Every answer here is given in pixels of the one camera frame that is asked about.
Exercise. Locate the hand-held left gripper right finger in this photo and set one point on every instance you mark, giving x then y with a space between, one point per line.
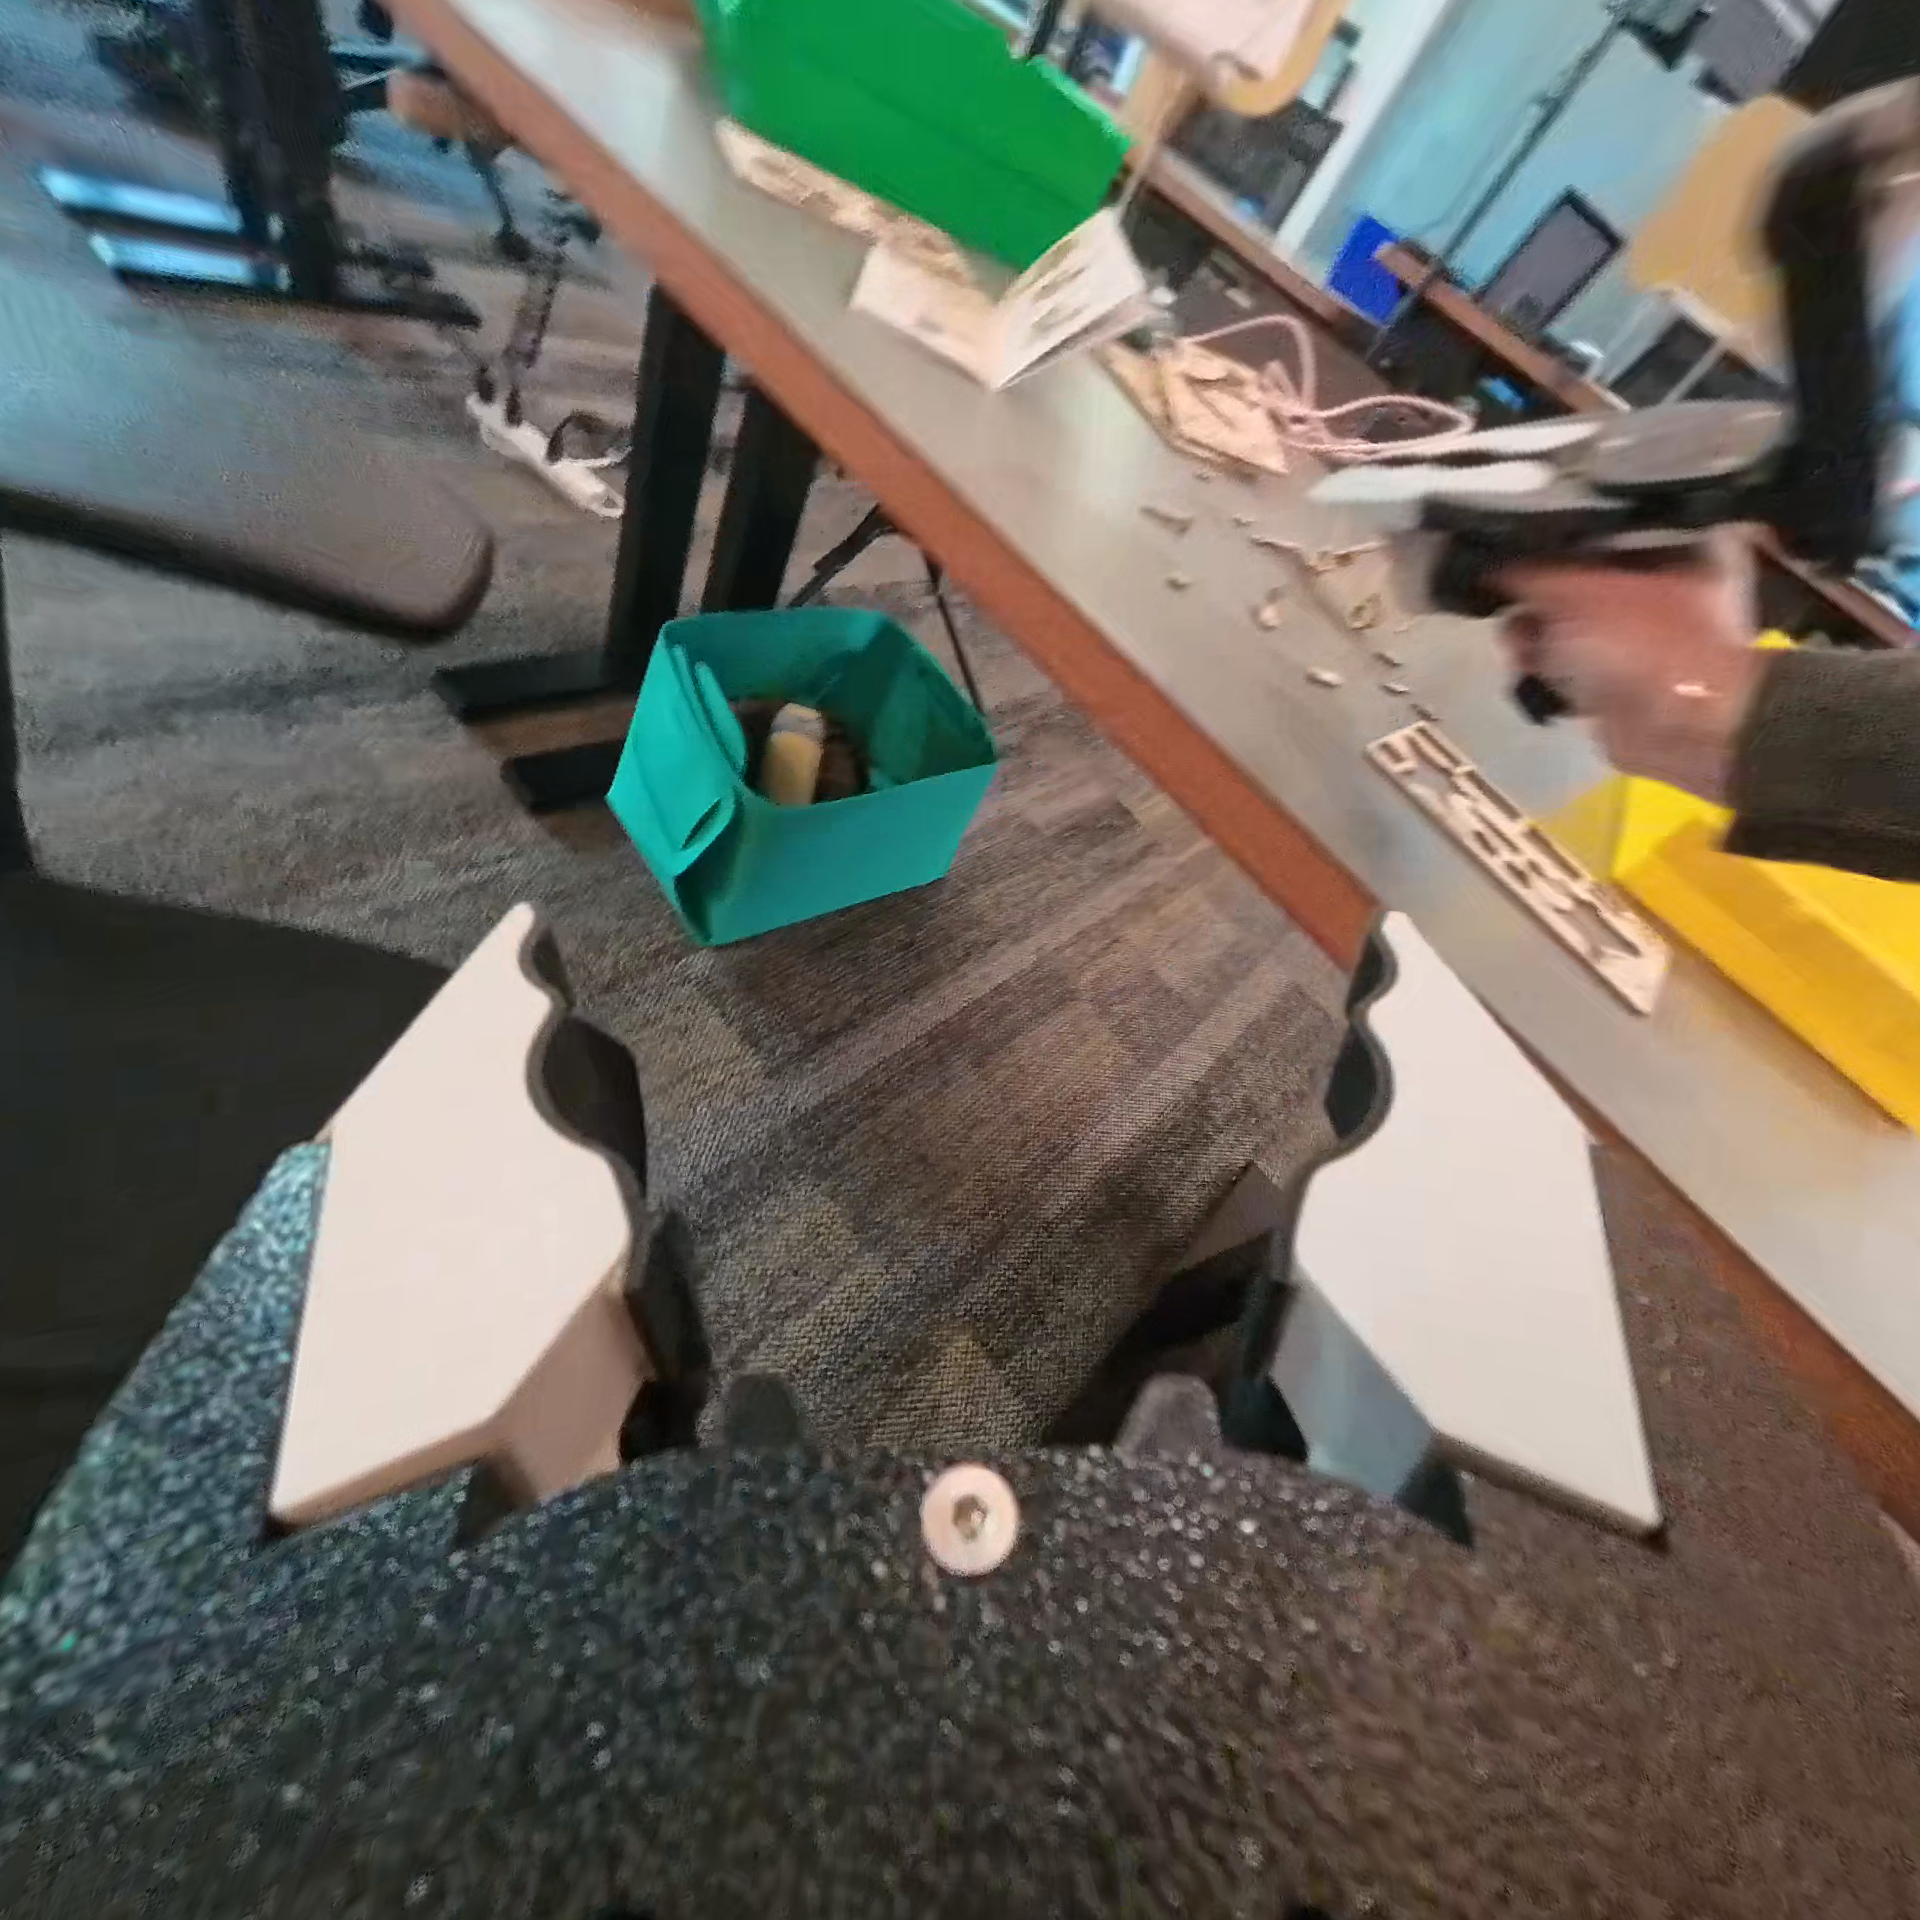
1470 1291

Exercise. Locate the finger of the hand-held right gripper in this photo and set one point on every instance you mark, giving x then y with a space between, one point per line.
1524 437
1412 484

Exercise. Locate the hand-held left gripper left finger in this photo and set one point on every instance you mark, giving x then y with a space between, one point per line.
452 1261

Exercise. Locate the wooden model assembly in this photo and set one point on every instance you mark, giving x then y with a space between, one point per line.
1335 567

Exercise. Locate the wooden cutout frame sheet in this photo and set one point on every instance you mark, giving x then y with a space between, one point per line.
1628 961

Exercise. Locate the person's right forearm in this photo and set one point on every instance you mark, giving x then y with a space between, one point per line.
1830 765

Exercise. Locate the wooden wheel parts sheet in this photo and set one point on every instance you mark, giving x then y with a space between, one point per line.
811 189

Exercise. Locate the person's right hand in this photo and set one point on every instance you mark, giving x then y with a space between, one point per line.
1635 676

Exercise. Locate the dark computer monitor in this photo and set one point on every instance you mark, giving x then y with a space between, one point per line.
1553 263

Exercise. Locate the blue storage bin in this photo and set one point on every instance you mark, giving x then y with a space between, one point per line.
1365 263

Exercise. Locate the tan rounded board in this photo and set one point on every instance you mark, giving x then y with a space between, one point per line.
1710 211

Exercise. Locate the paper instruction booklet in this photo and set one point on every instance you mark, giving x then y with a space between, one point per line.
1050 301

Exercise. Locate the printed instruction poster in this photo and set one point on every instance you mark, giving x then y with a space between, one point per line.
1231 28

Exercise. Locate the teal fabric bin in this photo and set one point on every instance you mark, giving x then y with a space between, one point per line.
841 855

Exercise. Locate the cream bottle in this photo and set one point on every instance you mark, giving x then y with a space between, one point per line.
793 751

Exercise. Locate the green plastic bin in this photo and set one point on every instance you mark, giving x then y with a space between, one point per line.
902 119

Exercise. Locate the black office chair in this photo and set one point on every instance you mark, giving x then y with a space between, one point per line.
301 556

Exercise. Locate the white power strip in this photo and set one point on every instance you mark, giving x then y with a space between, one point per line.
547 453

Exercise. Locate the black desk leg frame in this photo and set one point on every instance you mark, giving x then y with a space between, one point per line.
676 482

